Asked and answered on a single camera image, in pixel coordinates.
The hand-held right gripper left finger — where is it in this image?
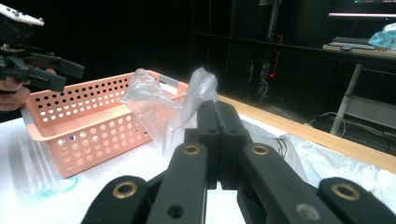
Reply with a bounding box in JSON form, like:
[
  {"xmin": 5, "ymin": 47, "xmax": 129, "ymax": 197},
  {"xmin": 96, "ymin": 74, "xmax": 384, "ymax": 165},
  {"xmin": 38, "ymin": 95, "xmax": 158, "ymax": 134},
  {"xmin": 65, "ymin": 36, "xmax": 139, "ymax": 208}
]
[{"xmin": 183, "ymin": 100, "xmax": 222, "ymax": 190}]

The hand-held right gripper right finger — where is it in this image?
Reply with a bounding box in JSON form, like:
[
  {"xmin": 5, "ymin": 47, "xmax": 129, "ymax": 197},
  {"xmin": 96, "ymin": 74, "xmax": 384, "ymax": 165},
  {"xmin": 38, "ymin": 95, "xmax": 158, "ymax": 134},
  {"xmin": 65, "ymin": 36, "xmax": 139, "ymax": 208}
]
[{"xmin": 214, "ymin": 101, "xmax": 254, "ymax": 191}]

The pink perforated plastic basket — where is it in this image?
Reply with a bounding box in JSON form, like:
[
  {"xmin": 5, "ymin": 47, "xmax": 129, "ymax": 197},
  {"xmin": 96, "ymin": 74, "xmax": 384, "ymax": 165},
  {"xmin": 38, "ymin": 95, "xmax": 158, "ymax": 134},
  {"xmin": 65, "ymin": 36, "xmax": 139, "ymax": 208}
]
[{"xmin": 20, "ymin": 69, "xmax": 190, "ymax": 180}]

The translucent white plastic bag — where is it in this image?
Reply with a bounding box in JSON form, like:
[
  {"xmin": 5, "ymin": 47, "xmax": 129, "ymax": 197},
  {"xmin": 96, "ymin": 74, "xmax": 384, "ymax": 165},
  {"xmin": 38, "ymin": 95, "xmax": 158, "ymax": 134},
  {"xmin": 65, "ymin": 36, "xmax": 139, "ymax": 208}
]
[{"xmin": 119, "ymin": 66, "xmax": 396, "ymax": 216}]

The dark equipment rack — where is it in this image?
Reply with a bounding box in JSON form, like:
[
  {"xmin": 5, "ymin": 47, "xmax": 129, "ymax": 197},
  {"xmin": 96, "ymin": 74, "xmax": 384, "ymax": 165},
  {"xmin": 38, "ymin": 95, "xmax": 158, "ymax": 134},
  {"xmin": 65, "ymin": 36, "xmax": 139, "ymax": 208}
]
[{"xmin": 246, "ymin": 0, "xmax": 284, "ymax": 102}]

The white table mat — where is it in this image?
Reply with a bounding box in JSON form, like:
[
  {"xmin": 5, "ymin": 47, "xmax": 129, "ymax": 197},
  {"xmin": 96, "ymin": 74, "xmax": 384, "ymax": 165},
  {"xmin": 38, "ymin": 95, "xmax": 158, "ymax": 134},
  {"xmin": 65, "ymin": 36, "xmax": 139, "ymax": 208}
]
[{"xmin": 0, "ymin": 115, "xmax": 396, "ymax": 224}]

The dark keyboard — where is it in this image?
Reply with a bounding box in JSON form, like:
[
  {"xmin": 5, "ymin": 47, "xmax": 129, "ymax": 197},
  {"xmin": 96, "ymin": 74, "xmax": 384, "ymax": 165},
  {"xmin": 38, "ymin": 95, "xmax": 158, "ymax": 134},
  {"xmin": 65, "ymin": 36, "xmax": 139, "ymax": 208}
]
[{"xmin": 326, "ymin": 36, "xmax": 376, "ymax": 50}]

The computer monitor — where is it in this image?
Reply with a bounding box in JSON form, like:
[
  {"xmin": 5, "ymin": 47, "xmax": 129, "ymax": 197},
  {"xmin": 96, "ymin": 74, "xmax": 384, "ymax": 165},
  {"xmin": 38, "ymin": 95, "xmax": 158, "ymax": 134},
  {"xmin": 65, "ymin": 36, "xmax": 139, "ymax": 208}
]
[{"xmin": 328, "ymin": 0, "xmax": 396, "ymax": 18}]

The light blue plastic packet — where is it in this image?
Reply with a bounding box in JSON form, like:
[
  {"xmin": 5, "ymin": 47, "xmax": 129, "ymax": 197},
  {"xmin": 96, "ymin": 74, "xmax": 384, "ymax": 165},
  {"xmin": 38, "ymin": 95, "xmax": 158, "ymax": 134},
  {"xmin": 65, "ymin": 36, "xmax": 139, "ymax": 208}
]
[{"xmin": 368, "ymin": 22, "xmax": 396, "ymax": 52}]

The tangle of floor cables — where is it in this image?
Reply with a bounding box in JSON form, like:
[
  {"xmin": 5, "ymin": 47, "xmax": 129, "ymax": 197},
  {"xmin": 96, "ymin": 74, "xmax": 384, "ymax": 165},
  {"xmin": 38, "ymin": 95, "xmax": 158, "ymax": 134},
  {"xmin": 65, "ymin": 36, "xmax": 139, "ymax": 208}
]
[{"xmin": 306, "ymin": 111, "xmax": 396, "ymax": 153}]

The white table frame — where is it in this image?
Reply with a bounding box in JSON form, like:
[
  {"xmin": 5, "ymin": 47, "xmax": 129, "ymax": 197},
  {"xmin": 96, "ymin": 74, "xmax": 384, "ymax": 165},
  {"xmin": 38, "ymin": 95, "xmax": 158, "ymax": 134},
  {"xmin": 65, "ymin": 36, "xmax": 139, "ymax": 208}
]
[{"xmin": 321, "ymin": 43, "xmax": 396, "ymax": 136}]

